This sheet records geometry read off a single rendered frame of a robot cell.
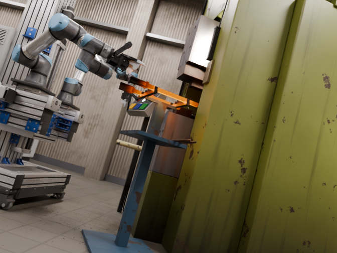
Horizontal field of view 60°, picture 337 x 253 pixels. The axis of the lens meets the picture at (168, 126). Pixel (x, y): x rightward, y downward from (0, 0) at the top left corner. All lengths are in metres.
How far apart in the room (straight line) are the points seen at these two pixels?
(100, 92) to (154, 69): 1.11
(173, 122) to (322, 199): 1.14
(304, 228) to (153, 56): 4.35
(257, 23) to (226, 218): 1.35
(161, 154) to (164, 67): 3.71
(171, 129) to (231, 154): 0.47
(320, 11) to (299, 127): 0.86
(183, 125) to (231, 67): 0.54
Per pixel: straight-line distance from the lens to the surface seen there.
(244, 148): 2.04
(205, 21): 2.52
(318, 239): 2.33
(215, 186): 1.97
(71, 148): 5.74
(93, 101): 5.75
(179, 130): 2.14
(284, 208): 2.12
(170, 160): 2.12
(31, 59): 2.20
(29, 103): 2.22
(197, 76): 2.41
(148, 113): 2.72
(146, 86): 1.65
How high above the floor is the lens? 0.52
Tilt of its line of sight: 8 degrees up
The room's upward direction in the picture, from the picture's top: 16 degrees clockwise
